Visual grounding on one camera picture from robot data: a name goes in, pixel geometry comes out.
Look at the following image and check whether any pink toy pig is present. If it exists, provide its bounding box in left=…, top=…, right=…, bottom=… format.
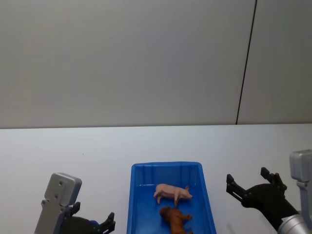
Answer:
left=153, top=184, right=194, bottom=205

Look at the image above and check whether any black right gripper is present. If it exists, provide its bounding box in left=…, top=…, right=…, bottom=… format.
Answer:
left=226, top=167, right=299, bottom=231

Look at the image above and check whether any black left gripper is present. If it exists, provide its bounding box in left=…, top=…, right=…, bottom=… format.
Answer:
left=58, top=201, right=116, bottom=234

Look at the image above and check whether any brown toy animal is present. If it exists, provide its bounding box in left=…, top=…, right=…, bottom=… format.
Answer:
left=159, top=205, right=195, bottom=234

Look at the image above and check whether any blue plastic tray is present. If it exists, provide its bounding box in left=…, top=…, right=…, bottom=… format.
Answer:
left=126, top=161, right=217, bottom=234

